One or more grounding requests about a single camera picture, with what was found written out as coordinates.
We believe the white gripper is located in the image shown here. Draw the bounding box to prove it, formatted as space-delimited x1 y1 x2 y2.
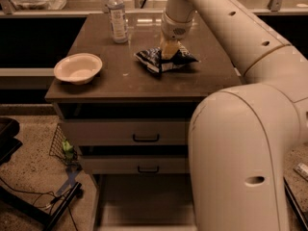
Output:
160 11 193 60

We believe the blue chip bag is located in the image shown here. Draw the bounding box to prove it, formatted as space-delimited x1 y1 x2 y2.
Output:
135 46 198 74

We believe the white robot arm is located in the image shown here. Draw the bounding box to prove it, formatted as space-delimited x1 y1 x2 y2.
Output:
162 0 308 231

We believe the grey drawer cabinet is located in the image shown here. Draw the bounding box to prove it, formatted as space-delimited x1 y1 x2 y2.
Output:
44 13 244 231

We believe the top drawer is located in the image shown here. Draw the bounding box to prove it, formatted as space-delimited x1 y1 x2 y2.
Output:
60 118 189 146

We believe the drawer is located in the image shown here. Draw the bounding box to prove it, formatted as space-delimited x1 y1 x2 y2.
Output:
60 118 189 146
79 156 189 174
91 174 197 231

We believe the middle drawer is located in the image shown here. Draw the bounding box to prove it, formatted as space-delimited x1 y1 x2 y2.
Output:
79 156 189 174

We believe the bottom drawer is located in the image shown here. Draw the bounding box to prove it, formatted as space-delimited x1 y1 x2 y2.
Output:
91 174 197 231

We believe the clear plastic water bottle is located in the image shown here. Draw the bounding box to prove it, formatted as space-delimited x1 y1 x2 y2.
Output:
107 0 128 43

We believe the white paper bowl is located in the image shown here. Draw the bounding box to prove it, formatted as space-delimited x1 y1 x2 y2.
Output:
54 53 103 85

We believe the black chair base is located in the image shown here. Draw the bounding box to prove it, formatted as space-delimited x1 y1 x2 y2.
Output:
0 117 22 165

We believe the white small box on floor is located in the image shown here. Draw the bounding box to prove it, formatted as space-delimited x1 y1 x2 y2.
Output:
295 163 308 181

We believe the black stand leg right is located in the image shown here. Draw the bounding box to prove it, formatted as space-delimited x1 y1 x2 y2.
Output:
284 180 308 231

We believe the black stand leg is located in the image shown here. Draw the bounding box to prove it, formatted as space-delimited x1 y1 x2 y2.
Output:
284 180 308 231
0 182 82 231

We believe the black stand leg left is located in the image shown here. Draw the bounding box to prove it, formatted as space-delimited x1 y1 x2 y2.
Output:
0 182 82 231

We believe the wire mesh basket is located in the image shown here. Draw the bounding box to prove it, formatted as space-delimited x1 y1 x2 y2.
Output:
49 125 78 166

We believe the black cable on floor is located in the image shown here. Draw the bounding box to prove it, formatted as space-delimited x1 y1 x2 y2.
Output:
0 176 80 231

